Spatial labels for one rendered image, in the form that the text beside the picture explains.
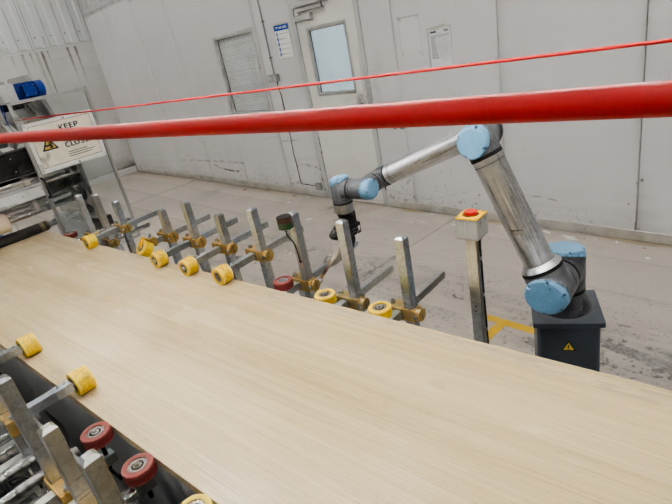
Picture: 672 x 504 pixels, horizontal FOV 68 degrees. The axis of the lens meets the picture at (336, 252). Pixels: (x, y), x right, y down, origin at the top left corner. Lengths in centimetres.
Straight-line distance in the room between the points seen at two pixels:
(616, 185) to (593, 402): 294
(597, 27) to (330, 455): 335
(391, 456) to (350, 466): 9
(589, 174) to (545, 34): 105
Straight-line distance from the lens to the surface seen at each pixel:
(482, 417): 128
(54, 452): 133
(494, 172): 183
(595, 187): 420
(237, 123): 21
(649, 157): 402
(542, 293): 192
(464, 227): 150
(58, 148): 394
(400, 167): 216
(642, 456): 124
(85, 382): 176
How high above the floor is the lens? 177
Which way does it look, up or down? 23 degrees down
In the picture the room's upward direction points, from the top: 12 degrees counter-clockwise
